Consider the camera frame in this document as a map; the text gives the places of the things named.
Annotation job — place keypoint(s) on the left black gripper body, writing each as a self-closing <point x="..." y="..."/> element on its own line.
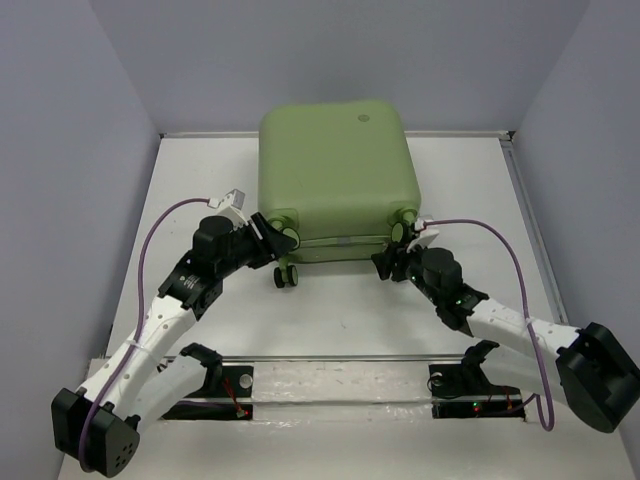
<point x="247" y="250"/>

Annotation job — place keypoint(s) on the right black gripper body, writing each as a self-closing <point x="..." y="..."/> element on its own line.
<point x="415" y="276"/>

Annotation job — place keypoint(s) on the green hard-shell suitcase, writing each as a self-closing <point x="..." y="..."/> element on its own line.
<point x="339" y="179"/>

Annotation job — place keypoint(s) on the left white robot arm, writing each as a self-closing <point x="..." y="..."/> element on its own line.
<point x="100" y="422"/>

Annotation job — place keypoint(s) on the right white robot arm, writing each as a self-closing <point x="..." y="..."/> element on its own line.
<point x="585" y="368"/>

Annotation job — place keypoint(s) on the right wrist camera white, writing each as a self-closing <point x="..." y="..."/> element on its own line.
<point x="423" y="232"/>

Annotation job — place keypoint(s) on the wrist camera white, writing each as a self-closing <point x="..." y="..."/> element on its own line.
<point x="229" y="206"/>
<point x="423" y="232"/>

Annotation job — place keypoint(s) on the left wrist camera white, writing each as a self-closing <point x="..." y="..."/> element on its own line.
<point x="229" y="206"/>

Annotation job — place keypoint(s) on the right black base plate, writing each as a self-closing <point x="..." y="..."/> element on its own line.
<point x="461" y="390"/>

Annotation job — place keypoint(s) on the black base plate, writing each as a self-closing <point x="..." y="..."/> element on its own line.
<point x="227" y="399"/>
<point x="461" y="390"/>

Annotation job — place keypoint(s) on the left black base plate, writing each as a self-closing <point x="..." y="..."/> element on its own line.
<point x="227" y="399"/>

